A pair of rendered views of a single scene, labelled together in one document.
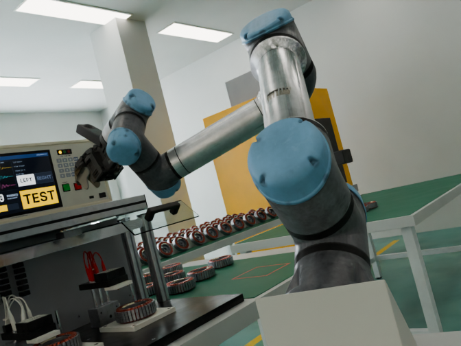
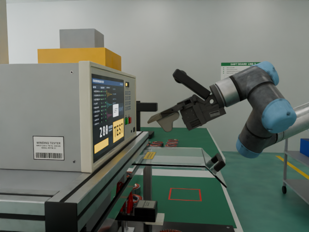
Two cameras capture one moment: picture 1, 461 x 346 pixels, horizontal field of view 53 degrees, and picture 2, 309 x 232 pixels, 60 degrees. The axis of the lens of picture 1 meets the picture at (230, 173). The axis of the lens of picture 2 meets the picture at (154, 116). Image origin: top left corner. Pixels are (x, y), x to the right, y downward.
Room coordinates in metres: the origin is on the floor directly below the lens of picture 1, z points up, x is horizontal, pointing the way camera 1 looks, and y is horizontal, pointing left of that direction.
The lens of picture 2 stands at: (0.64, 0.80, 1.26)
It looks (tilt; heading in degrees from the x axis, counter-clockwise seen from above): 5 degrees down; 329
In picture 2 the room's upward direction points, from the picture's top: straight up
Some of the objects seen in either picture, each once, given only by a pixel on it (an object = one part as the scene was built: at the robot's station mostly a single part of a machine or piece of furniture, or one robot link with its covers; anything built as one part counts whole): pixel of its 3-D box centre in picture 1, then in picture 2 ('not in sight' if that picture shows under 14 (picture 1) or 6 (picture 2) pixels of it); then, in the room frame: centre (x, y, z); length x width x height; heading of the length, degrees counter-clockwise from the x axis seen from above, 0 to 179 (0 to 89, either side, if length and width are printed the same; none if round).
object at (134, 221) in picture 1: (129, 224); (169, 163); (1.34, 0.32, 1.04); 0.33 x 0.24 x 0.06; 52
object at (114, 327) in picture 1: (137, 319); not in sight; (1.29, 0.35, 0.78); 0.15 x 0.15 x 0.01; 52
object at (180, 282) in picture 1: (180, 285); (131, 201); (1.71, 0.28, 0.77); 0.11 x 0.11 x 0.04
